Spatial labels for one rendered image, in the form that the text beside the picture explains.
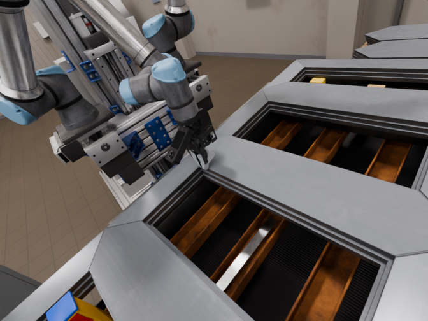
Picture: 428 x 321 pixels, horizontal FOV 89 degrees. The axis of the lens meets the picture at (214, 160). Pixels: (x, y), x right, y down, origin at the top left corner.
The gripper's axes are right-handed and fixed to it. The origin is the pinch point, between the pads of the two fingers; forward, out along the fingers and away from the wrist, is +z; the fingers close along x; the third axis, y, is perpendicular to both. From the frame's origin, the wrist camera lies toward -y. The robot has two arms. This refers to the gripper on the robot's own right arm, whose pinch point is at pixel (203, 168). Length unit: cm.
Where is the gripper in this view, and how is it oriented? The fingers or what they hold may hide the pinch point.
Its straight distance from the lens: 74.9
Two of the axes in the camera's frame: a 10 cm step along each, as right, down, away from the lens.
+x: -7.0, -3.0, 6.5
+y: 6.5, -6.3, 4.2
